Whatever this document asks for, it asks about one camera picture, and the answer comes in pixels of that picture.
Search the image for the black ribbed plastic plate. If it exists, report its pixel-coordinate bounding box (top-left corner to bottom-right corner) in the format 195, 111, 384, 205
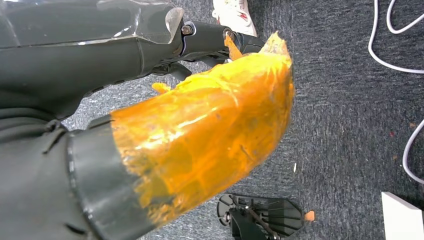
216, 193, 304, 240

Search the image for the white shoe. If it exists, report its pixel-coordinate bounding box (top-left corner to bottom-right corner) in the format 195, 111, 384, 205
211, 0, 258, 38

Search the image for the white cable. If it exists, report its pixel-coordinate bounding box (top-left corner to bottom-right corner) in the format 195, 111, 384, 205
386, 0, 424, 35
368, 0, 424, 74
402, 119, 424, 185

